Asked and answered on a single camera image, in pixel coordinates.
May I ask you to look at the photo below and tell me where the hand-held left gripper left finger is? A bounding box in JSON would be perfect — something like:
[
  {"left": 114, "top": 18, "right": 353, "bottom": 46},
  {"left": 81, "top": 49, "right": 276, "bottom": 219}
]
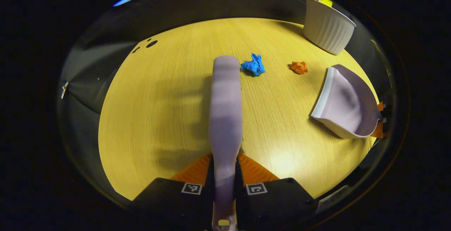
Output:
[{"left": 132, "top": 153, "right": 216, "bottom": 225}]

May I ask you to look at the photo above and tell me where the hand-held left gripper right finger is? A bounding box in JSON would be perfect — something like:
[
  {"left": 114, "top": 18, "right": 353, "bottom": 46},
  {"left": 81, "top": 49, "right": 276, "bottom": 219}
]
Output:
[{"left": 234, "top": 152, "right": 316, "bottom": 226}]

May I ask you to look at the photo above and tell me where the pink dustpan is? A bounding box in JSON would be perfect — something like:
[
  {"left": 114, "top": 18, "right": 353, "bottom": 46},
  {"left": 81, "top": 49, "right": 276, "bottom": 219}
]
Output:
[{"left": 310, "top": 64, "right": 384, "bottom": 140}]

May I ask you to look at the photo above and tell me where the orange paper ball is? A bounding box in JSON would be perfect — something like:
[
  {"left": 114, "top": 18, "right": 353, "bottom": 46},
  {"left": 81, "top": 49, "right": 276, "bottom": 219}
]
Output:
[{"left": 290, "top": 61, "right": 309, "bottom": 75}]

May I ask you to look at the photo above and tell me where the small pink broom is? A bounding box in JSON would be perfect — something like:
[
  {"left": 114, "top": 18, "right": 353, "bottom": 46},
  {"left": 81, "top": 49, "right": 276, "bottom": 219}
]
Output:
[{"left": 208, "top": 55, "right": 244, "bottom": 231}]

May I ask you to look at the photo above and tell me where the white ribbed garbage bin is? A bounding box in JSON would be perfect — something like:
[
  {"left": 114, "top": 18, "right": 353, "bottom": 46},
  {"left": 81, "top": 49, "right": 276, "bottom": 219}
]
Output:
[{"left": 301, "top": 0, "right": 357, "bottom": 55}]

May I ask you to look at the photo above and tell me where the blue paper ball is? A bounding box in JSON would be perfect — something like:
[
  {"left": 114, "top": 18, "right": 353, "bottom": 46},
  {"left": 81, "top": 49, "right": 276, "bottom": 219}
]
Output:
[{"left": 240, "top": 53, "right": 267, "bottom": 77}]

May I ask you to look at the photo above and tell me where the yellow wooden desktop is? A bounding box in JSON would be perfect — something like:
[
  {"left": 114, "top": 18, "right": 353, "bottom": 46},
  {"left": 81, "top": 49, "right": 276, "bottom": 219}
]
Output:
[{"left": 98, "top": 17, "right": 382, "bottom": 202}]

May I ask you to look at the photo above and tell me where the black backdrop cloth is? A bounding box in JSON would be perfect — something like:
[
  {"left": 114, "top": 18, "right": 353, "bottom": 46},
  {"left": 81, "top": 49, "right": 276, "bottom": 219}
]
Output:
[{"left": 57, "top": 0, "right": 390, "bottom": 203}]

